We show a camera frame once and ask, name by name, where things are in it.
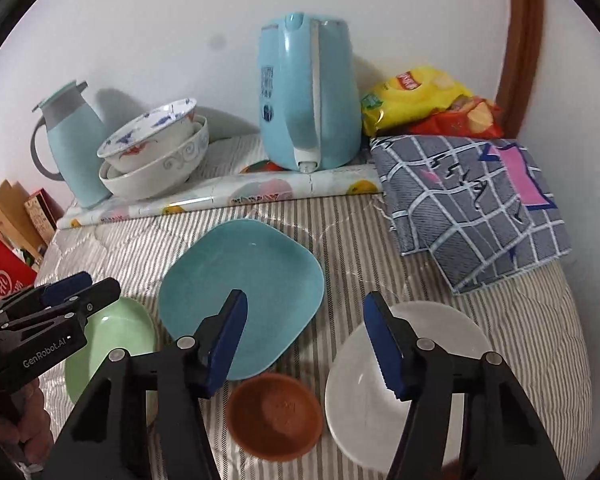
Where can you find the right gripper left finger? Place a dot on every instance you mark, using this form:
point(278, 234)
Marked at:
point(194, 368)

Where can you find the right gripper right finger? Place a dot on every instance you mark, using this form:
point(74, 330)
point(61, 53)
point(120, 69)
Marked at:
point(419, 371)

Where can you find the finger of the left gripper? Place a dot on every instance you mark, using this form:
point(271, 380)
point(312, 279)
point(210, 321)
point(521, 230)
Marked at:
point(81, 306)
point(34, 299)

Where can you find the light green square plate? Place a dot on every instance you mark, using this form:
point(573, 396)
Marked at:
point(124, 324)

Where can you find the white round bowl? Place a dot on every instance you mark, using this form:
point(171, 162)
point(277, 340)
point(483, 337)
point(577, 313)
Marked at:
point(364, 416)

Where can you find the brown small bowl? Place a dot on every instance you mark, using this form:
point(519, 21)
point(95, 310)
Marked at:
point(274, 417)

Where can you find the person's hand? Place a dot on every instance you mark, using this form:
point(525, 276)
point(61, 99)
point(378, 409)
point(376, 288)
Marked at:
point(33, 428)

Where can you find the red paper bag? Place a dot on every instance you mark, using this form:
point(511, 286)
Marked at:
point(2, 272)

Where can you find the patterned book box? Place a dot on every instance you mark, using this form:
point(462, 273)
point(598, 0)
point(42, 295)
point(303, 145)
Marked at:
point(44, 212)

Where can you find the brown paper bag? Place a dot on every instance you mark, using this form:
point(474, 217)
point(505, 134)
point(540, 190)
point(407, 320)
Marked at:
point(16, 228)

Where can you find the striped quilted table cover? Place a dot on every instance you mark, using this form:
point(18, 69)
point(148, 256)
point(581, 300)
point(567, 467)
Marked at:
point(531, 318)

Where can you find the large white porcelain bowl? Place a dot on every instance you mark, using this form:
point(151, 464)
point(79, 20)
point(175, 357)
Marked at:
point(164, 173)

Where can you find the light blue thermos jug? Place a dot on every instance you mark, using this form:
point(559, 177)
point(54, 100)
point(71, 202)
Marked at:
point(74, 133)

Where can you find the grey checked folded cloth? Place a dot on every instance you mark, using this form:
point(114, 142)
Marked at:
point(481, 209)

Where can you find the fruit print plastic mat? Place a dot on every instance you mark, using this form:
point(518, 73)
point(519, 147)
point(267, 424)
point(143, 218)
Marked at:
point(230, 190)

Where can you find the blue patterned porcelain bowl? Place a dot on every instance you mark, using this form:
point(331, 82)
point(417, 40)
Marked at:
point(149, 136)

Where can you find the red snack bag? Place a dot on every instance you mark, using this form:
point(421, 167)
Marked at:
point(468, 117)

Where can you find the yellow chips bag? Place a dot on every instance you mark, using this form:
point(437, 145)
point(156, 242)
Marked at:
point(409, 97)

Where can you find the light blue electric kettle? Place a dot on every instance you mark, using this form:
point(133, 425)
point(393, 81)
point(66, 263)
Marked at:
point(310, 117)

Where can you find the brown wooden door frame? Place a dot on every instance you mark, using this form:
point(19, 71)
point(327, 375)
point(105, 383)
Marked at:
point(521, 59)

